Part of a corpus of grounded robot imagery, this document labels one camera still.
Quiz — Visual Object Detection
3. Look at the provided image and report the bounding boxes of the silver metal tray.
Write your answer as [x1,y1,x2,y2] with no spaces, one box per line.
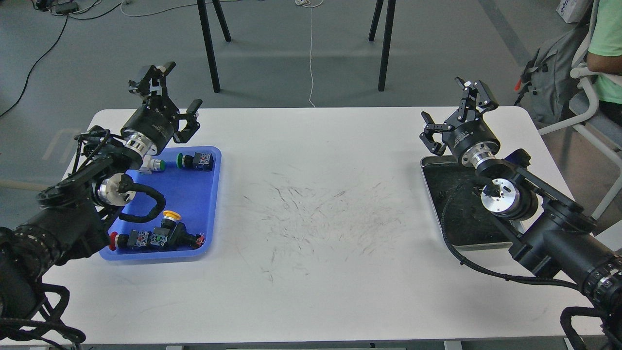
[420,156,512,252]

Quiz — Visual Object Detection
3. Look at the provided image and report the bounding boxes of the green push button switch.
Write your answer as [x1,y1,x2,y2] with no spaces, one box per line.
[175,152,214,172]

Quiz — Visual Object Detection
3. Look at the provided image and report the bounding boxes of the yellow push button switch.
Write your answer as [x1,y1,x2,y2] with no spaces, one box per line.
[154,210,182,239]

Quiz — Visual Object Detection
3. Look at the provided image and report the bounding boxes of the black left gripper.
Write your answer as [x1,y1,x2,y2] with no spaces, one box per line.
[121,61,203,155]

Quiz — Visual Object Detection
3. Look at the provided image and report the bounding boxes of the black left table leg pair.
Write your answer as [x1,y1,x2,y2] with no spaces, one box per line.
[196,0,232,93]

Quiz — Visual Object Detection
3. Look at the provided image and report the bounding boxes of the red push button switch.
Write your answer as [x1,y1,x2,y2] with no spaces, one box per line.
[108,229,205,252]

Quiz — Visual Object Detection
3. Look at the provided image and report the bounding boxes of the black floor cable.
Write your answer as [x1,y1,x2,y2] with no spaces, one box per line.
[0,0,123,118]

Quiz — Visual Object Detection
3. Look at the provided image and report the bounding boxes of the black right table leg pair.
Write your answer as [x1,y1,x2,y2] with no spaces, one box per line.
[367,0,397,92]

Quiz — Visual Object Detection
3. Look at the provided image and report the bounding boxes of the white hanging cord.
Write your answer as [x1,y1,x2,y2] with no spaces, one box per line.
[294,0,324,108]

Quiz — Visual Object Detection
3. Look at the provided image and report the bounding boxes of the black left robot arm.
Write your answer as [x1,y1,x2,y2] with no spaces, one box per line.
[0,62,202,349]

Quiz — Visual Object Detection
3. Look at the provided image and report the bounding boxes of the orange white industrial switch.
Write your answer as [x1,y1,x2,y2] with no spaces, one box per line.
[138,157,166,175]

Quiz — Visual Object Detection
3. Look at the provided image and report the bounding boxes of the grey backpack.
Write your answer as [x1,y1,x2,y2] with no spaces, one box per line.
[515,25,589,128]

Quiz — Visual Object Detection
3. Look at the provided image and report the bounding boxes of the black table leg pair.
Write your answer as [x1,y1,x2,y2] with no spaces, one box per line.
[367,0,397,92]
[196,0,232,93]

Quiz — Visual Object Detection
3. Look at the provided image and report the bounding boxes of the person in green shirt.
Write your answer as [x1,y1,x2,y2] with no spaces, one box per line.
[587,0,622,125]

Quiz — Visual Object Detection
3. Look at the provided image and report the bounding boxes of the white box on floor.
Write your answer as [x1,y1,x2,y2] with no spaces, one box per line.
[556,0,593,24]

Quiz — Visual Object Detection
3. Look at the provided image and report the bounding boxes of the white chair frame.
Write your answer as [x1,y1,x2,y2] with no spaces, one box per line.
[537,0,622,220]

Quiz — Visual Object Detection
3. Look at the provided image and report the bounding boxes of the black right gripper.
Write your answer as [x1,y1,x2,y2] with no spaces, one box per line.
[420,77,500,169]

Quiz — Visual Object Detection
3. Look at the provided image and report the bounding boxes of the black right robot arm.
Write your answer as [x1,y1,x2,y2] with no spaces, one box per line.
[420,77,622,350]

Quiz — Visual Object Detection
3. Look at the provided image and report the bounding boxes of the blue plastic tray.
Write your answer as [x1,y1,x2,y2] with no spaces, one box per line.
[99,146,222,263]

